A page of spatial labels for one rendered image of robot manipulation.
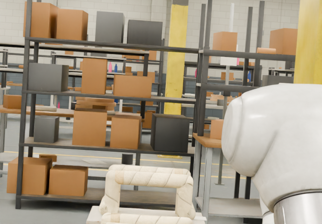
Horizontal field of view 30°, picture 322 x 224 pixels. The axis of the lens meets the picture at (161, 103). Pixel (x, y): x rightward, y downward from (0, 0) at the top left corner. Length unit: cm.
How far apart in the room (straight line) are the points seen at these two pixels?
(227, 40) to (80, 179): 207
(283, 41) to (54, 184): 270
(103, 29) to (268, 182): 527
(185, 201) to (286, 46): 483
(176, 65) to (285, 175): 941
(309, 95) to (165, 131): 514
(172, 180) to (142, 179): 7
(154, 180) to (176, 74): 883
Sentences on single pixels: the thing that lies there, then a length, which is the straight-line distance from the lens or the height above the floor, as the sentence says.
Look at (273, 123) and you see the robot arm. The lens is 80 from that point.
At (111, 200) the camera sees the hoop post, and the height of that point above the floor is 114.
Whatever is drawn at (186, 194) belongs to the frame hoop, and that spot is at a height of 117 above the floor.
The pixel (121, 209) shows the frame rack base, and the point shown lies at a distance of 148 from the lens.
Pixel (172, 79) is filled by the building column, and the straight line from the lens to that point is 1017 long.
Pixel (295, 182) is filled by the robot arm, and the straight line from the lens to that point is 79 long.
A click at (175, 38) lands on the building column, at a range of 1019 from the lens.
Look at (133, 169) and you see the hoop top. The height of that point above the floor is 121.
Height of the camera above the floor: 144
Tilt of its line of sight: 3 degrees down
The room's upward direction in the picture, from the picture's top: 4 degrees clockwise
